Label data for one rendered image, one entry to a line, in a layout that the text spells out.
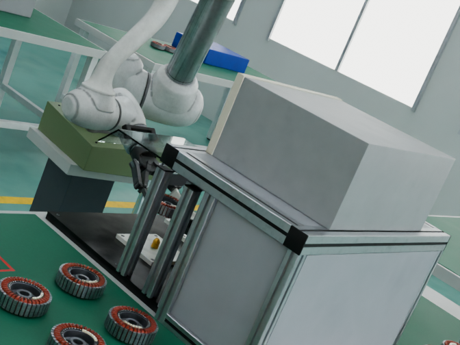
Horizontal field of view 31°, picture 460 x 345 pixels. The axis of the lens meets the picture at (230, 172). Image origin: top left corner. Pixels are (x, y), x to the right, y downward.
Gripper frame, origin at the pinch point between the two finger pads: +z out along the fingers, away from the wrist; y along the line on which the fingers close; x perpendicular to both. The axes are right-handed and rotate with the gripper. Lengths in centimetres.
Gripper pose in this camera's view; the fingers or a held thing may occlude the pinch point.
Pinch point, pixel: (166, 204)
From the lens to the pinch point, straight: 239.9
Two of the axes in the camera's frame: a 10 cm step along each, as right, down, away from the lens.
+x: 6.6, -5.7, -4.9
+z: 4.2, 8.2, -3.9
